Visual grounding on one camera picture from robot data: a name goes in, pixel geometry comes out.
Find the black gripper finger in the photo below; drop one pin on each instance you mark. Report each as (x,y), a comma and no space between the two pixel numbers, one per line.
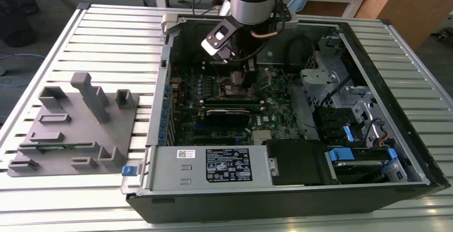
(251,78)

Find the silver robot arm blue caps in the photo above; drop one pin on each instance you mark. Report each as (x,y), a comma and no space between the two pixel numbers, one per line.
(250,1)

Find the CPU socket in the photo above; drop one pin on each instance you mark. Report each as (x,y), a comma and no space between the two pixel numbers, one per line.
(227,97)

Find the green RAM stick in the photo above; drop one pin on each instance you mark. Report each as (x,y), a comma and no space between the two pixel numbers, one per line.
(54,147)
(230,101)

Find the green motherboard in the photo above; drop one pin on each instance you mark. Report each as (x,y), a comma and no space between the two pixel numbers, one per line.
(281,115)

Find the black graphics card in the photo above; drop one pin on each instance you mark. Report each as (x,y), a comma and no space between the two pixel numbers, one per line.
(227,120)

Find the silver metal drive cage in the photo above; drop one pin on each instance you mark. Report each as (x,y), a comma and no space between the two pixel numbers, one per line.
(319,76)

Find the silver finned heatsink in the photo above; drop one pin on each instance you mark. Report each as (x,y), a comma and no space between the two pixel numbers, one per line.
(262,135)

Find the grey plastic case latch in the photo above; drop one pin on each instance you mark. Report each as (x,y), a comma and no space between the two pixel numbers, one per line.
(169,22)

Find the black rating label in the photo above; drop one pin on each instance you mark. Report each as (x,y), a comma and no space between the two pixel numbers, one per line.
(230,164)

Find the white QR sticker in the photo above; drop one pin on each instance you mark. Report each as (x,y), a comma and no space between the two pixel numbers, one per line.
(186,154)

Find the blue plastic drive tab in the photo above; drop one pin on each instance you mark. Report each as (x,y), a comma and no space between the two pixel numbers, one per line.
(349,133)

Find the hard disk in blue carrier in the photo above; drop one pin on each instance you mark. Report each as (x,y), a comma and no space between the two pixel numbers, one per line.
(341,154)

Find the silver power supply unit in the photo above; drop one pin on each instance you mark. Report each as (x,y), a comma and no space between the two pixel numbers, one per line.
(170,173)

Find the wooden cabinet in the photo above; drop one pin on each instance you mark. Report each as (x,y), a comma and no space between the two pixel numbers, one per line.
(407,3)

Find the black PC case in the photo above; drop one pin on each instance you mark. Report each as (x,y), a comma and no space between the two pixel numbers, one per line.
(249,208)

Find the blue plastic case latch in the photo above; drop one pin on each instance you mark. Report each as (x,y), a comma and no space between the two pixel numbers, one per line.
(129,171)

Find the grey parts rack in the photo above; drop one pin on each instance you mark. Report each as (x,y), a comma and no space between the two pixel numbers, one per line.
(82,125)

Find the wheeled chair base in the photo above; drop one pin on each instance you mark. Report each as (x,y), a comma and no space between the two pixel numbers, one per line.
(447,34)

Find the black office chair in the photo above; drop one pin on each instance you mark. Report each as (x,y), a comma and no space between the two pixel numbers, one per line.
(18,30)

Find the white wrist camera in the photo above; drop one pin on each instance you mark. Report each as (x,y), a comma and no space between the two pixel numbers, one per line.
(218,38)

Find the black disk bay bracket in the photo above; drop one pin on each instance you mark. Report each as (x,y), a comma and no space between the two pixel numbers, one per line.
(333,120)

